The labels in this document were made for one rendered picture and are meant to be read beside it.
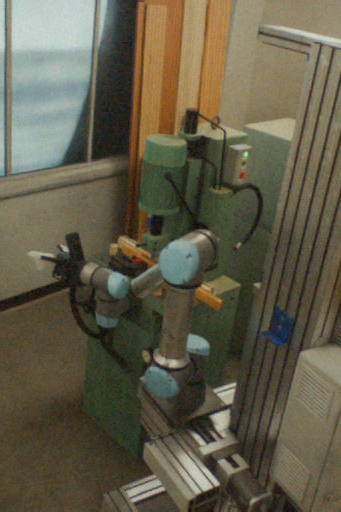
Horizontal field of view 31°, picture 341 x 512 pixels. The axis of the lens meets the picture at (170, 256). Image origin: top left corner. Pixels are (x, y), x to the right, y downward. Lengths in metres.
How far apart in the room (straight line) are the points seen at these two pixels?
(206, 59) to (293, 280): 2.86
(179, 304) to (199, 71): 2.88
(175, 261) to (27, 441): 1.68
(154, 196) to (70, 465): 1.33
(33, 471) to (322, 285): 1.79
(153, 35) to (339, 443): 2.92
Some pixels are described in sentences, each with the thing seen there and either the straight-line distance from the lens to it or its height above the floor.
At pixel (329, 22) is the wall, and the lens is 4.82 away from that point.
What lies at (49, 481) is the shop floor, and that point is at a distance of 3.00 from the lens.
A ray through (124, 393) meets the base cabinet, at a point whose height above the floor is 0.32.
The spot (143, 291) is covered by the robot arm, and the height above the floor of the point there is 1.17.
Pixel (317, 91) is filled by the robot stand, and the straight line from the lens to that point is 1.69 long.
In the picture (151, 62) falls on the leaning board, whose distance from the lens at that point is 4.06.
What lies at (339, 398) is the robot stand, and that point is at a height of 1.19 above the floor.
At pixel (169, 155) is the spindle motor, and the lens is 2.50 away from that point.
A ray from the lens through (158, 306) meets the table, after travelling 2.56.
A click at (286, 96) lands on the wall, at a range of 5.00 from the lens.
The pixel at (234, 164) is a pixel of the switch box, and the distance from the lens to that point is 2.69.
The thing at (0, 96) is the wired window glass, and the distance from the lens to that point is 3.66.
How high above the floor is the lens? 2.18
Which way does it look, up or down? 26 degrees down
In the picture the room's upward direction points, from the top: 8 degrees clockwise
